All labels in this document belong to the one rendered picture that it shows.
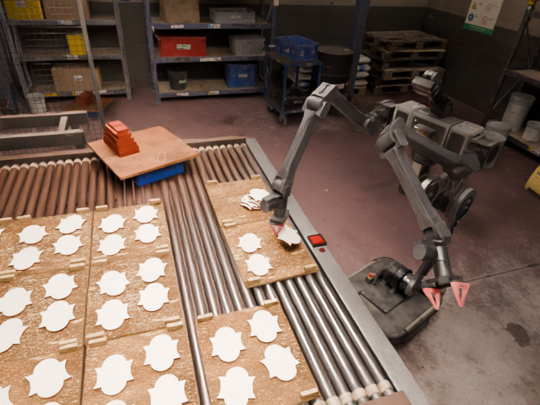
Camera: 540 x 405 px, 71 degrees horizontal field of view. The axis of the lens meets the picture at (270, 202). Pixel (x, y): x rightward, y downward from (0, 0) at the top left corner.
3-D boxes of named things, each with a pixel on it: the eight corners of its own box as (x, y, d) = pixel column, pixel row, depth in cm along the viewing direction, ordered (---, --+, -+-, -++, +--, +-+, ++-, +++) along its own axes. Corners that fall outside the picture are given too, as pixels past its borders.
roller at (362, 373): (239, 148, 280) (239, 142, 278) (382, 404, 131) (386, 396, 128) (232, 149, 279) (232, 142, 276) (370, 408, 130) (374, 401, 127)
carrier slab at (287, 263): (284, 218, 206) (285, 216, 205) (318, 272, 175) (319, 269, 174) (222, 231, 195) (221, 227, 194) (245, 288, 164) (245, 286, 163)
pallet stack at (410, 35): (407, 76, 767) (419, 30, 717) (439, 93, 690) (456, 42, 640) (349, 79, 730) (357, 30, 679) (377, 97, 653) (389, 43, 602)
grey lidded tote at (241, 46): (256, 48, 620) (257, 33, 606) (265, 54, 593) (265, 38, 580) (227, 50, 601) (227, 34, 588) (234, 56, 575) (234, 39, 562)
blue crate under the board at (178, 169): (161, 153, 258) (160, 139, 252) (186, 172, 239) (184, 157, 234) (116, 165, 241) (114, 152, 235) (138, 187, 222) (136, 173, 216)
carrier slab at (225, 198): (260, 179, 238) (260, 177, 237) (284, 218, 206) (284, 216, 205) (204, 186, 227) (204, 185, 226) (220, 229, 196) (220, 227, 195)
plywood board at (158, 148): (161, 128, 267) (161, 125, 266) (199, 156, 237) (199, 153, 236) (87, 145, 239) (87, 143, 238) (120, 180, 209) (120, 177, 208)
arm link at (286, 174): (332, 104, 160) (314, 99, 167) (325, 100, 156) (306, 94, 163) (290, 197, 168) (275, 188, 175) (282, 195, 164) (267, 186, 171)
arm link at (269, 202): (291, 185, 166) (279, 177, 171) (271, 193, 159) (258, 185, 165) (290, 208, 172) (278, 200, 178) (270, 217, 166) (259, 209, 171)
